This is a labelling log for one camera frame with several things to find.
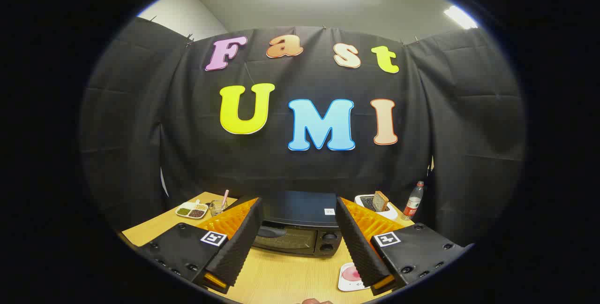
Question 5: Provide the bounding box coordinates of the white divided bean dish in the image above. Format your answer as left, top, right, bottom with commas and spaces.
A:
175, 200, 209, 219

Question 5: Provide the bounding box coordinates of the ceiling light panel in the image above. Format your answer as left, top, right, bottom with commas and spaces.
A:
444, 5, 479, 30

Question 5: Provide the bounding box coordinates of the red label water bottle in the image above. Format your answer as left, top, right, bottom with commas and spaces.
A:
402, 181, 425, 221

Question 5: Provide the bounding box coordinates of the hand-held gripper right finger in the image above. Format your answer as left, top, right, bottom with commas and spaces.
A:
336, 196, 469, 296

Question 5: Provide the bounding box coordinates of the white pop-up toaster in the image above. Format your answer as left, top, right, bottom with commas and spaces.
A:
354, 194, 399, 221

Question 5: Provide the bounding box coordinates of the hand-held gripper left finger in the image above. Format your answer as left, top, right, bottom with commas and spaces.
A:
141, 197, 264, 294

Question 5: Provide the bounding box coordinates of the white square plate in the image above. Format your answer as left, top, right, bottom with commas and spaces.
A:
337, 262, 371, 292

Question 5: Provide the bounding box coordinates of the black toaster oven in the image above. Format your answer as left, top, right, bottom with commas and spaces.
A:
237, 190, 350, 258

